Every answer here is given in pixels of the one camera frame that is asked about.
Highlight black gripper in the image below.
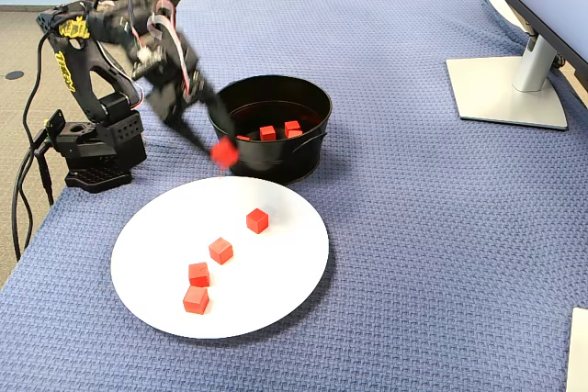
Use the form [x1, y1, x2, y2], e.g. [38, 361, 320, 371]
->
[131, 35, 239, 158]

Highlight red cube with dark mark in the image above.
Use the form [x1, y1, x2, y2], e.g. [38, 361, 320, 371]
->
[187, 262, 211, 288]

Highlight white round plate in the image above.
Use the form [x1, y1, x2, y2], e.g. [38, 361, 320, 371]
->
[109, 174, 331, 341]

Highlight black metal bucket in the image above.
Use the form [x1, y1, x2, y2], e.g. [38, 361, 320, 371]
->
[207, 73, 334, 186]

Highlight blue woven tablecloth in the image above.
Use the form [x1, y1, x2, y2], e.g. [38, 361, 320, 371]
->
[0, 0, 588, 392]

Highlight silver monitor stand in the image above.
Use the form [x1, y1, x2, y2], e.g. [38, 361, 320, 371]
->
[445, 27, 570, 131]

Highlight white flat panel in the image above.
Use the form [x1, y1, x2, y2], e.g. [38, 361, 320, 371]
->
[565, 307, 588, 392]

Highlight white red servo cable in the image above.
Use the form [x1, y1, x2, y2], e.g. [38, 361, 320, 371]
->
[146, 0, 194, 95]

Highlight thick black cable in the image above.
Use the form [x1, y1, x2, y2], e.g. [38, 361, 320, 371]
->
[22, 28, 51, 150]
[11, 143, 56, 264]

